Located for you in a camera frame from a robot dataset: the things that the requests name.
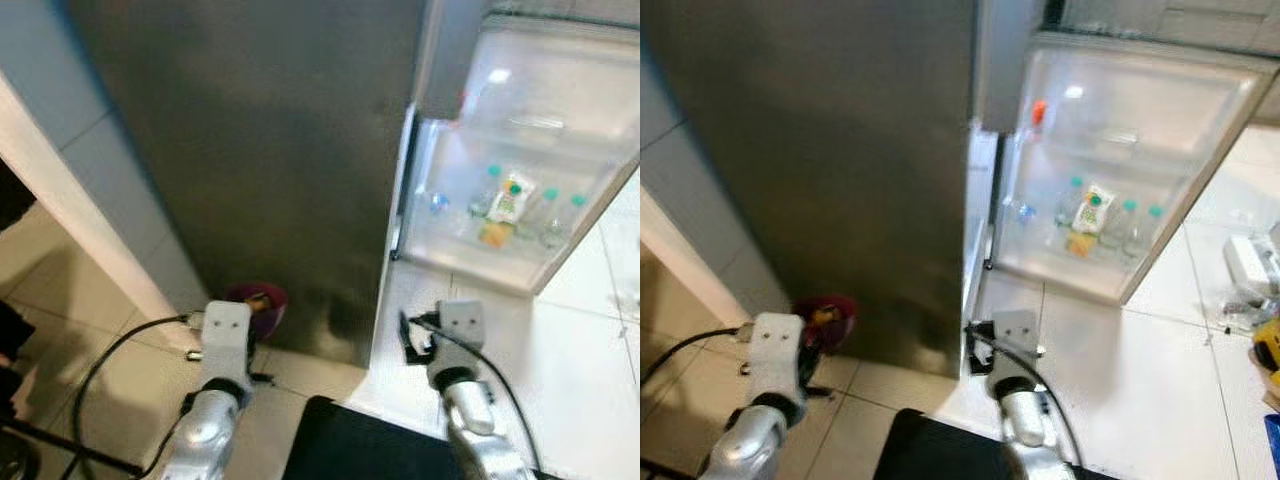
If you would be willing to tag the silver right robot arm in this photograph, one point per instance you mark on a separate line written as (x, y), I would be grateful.
(475, 425)
(1025, 430)

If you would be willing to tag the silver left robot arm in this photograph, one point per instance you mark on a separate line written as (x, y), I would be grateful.
(750, 445)
(205, 440)

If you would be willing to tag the silver fridge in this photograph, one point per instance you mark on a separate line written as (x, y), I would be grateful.
(250, 150)
(820, 150)

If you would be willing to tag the silver fridge lower door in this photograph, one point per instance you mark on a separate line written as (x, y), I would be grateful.
(1150, 110)
(560, 120)

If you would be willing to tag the black floor mat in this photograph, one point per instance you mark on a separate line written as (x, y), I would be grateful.
(370, 445)
(950, 450)

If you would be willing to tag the white Peel Fresh juice pouch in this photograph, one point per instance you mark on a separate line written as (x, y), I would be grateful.
(512, 198)
(1094, 210)

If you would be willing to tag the white plastic item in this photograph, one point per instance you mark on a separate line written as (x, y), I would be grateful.
(1250, 265)

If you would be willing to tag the yellow tool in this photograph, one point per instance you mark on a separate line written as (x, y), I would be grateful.
(1268, 355)

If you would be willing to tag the blue item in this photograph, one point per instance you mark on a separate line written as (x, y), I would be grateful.
(1272, 440)

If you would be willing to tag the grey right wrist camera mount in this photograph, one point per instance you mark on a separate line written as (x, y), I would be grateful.
(460, 335)
(1013, 345)

